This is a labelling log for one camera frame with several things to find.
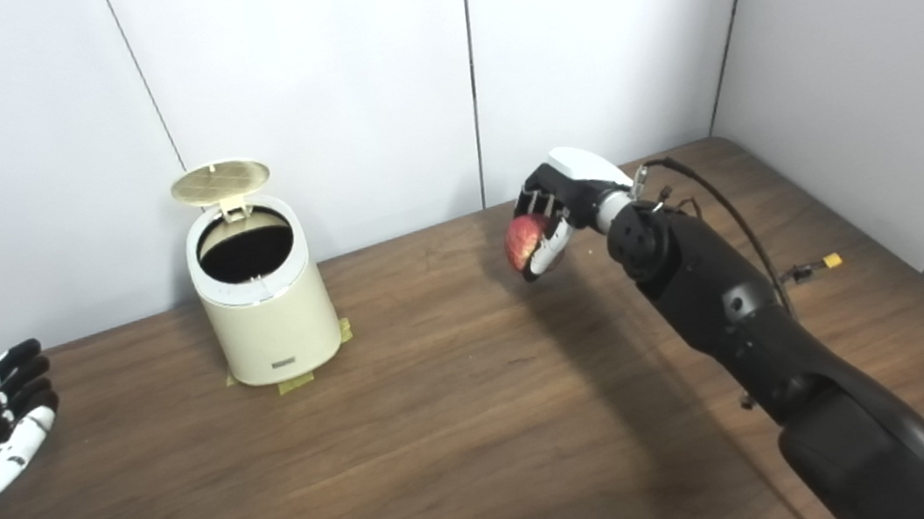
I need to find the red apple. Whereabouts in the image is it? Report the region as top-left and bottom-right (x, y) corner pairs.
(503, 212), (557, 275)

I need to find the round cream bin lid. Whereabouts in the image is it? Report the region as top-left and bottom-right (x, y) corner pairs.
(168, 155), (277, 230)

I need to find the cream-colored bin body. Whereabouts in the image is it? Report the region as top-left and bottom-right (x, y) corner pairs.
(181, 193), (347, 394)

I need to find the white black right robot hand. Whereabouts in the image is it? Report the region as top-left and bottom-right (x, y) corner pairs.
(500, 138), (645, 284)

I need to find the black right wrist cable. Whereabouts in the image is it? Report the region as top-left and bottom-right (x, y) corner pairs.
(631, 144), (798, 336)

